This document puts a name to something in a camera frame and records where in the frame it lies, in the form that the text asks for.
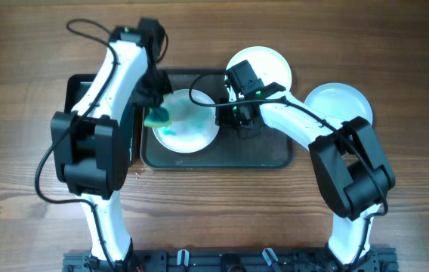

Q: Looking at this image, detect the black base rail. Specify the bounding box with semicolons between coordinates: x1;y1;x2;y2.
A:
62;247;400;272

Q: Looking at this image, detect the white plate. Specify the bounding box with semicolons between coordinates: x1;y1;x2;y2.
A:
153;88;219;153
227;46;292;91

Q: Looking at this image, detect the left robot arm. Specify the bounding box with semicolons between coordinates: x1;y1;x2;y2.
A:
34;18;172;271

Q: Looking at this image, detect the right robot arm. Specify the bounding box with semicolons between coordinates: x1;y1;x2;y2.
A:
219;60;396;271

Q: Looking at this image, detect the black water tub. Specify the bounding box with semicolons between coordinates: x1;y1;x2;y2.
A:
64;73;142;165

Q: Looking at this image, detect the light blue plate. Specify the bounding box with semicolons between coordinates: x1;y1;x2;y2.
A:
304;82;373;125

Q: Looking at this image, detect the green yellow sponge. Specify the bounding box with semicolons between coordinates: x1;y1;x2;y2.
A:
144;107;171;128

